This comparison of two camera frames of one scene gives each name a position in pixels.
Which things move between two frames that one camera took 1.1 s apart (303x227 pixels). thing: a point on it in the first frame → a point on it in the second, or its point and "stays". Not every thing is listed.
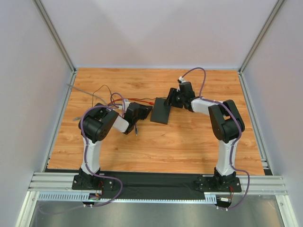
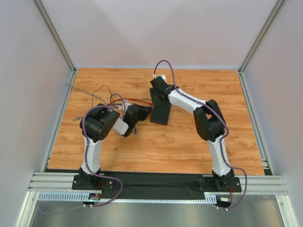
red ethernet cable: [151, 103] stays
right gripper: [172, 97] → [156, 95]
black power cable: [111, 97] stays
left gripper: [141, 111] stays
